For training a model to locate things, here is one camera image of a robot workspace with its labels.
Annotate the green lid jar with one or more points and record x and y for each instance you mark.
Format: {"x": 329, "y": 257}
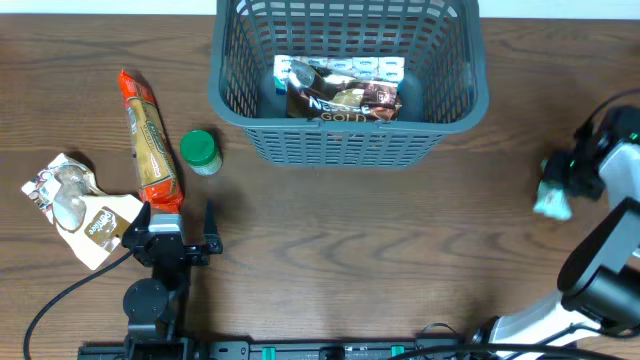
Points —
{"x": 200, "y": 151}

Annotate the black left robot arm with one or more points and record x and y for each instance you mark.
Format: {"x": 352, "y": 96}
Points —
{"x": 156, "y": 306}

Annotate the grey plastic basket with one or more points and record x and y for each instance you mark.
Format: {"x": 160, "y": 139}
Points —
{"x": 444, "y": 90}

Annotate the brown Nescafe Gold coffee bag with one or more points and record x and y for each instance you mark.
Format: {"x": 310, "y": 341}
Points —
{"x": 314, "y": 95}

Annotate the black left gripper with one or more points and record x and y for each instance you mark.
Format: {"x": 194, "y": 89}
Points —
{"x": 176, "y": 247}

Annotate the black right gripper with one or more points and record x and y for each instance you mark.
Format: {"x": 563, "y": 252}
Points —
{"x": 573, "y": 180}

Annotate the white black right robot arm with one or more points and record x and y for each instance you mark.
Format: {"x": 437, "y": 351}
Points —
{"x": 597, "y": 292}

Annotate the white brown snack pouch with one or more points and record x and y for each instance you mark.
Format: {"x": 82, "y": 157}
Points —
{"x": 89, "y": 220}

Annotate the tissue multipack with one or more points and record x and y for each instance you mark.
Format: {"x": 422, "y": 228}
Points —
{"x": 387, "y": 69}

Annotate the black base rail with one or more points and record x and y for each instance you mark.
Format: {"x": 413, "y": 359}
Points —
{"x": 330, "y": 350}

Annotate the orange spaghetti packet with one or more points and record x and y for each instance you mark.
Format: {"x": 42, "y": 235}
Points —
{"x": 158, "y": 182}

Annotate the small teal tissue packet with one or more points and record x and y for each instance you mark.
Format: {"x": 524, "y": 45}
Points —
{"x": 552, "y": 202}

